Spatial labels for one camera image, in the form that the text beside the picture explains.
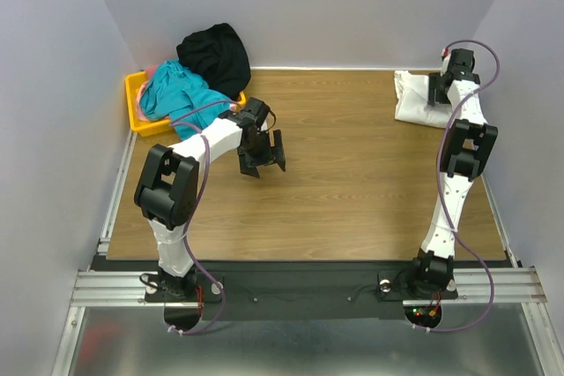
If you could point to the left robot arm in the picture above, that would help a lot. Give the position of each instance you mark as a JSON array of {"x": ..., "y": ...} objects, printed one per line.
[{"x": 173, "y": 180}]

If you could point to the yellow plastic bin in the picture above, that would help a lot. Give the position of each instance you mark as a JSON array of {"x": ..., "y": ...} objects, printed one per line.
[{"x": 134, "y": 85}]

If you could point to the aluminium frame rail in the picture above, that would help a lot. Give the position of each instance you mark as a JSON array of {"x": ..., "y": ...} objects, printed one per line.
[{"x": 496, "y": 326}]

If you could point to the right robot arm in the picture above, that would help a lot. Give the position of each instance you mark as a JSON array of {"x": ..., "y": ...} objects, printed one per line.
[{"x": 464, "y": 151}]

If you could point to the teal t shirt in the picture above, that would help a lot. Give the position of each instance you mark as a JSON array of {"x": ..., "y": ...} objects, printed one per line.
[{"x": 173, "y": 91}]

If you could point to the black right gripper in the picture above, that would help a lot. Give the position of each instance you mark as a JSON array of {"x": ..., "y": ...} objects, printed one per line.
[{"x": 439, "y": 88}]

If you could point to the black t shirt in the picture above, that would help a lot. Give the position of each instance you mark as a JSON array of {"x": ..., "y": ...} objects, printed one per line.
[{"x": 218, "y": 55}]

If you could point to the white t shirt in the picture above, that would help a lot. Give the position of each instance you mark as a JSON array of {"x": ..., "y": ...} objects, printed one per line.
[{"x": 411, "y": 93}]

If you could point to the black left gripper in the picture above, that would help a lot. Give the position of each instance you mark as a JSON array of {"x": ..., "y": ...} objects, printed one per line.
[{"x": 274, "y": 154}]

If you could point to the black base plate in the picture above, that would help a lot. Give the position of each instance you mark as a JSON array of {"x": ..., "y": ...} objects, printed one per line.
[{"x": 261, "y": 291}]

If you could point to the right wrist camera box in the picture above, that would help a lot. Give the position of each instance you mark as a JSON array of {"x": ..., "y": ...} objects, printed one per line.
[{"x": 445, "y": 57}]

